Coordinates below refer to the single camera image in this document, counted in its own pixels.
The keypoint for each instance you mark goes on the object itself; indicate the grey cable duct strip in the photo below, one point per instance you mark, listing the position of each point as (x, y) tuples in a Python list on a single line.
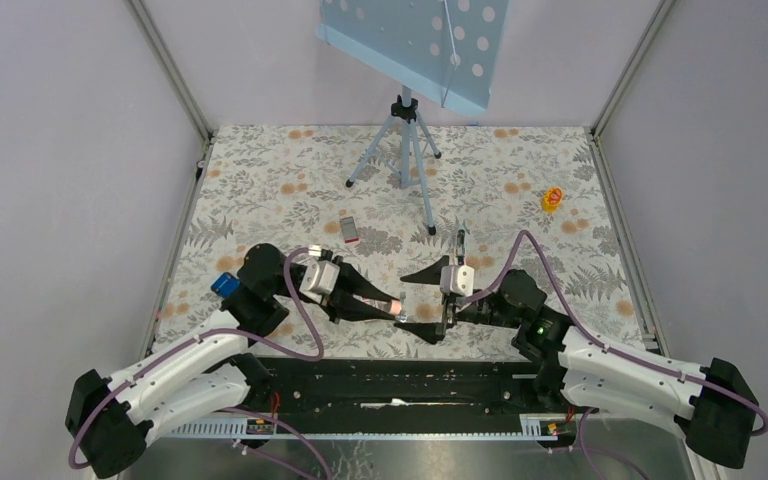
[(487, 427)]

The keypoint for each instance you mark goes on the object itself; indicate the blue small box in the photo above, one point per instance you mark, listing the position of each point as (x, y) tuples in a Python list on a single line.
[(225, 285)]

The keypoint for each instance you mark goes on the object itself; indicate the pink mini stapler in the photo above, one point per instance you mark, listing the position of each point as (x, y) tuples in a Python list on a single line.
[(392, 307)]

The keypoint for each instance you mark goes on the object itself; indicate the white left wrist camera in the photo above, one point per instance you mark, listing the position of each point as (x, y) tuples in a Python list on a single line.
[(321, 275)]

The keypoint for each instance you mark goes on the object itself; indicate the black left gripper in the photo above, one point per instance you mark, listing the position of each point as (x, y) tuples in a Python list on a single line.
[(341, 302)]

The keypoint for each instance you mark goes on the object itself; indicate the yellow red small toy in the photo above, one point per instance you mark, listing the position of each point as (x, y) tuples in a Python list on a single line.
[(552, 199)]

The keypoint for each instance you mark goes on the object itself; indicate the blue music stand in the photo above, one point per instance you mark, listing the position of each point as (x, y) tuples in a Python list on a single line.
[(444, 51)]

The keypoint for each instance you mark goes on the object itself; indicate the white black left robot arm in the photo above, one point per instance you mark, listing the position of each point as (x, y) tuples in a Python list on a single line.
[(113, 419)]

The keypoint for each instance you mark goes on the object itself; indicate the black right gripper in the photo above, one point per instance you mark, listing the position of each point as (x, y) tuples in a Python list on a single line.
[(434, 331)]

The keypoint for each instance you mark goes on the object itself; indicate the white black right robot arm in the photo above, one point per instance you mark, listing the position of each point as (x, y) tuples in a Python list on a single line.
[(710, 408)]

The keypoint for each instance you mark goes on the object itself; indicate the grey red small box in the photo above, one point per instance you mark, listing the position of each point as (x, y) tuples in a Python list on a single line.
[(349, 230)]

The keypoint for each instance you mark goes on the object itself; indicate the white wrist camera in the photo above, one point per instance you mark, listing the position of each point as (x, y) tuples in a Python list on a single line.
[(457, 280), (321, 275)]

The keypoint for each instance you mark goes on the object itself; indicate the floral patterned table mat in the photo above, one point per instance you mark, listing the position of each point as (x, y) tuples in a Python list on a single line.
[(286, 186)]

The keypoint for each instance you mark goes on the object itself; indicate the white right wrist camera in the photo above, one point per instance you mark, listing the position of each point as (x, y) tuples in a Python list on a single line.
[(457, 280)]

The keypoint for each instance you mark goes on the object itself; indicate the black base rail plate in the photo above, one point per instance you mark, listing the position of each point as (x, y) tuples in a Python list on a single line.
[(280, 390)]

